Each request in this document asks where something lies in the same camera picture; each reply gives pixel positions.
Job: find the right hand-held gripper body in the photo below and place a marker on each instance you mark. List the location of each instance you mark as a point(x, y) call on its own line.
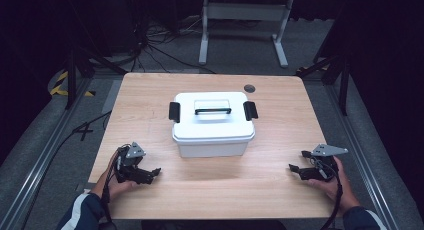
point(325, 170)

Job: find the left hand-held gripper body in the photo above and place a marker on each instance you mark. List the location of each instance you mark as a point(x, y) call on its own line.
point(128, 156)

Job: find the white plastic storage box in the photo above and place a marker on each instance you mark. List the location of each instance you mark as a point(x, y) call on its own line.
point(213, 150)

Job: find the white storage box lid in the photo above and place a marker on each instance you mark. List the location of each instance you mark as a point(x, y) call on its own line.
point(213, 130)

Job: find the person's right hand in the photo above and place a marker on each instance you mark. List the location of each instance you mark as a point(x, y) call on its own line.
point(340, 193)

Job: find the person's left hand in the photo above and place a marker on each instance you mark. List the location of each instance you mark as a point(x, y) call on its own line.
point(111, 186)

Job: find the black tripod stand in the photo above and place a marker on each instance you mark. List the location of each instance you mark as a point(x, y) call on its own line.
point(71, 80)
point(343, 86)

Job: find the round dark table grommet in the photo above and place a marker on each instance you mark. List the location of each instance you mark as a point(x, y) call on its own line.
point(249, 88)

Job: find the yellow black hazard tape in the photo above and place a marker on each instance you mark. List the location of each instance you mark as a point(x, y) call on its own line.
point(58, 88)

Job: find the aluminium floor rail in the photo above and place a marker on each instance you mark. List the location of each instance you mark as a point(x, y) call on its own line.
point(363, 166)
point(40, 170)

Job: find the white metal table frame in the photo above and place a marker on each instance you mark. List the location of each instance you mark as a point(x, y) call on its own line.
point(245, 11)

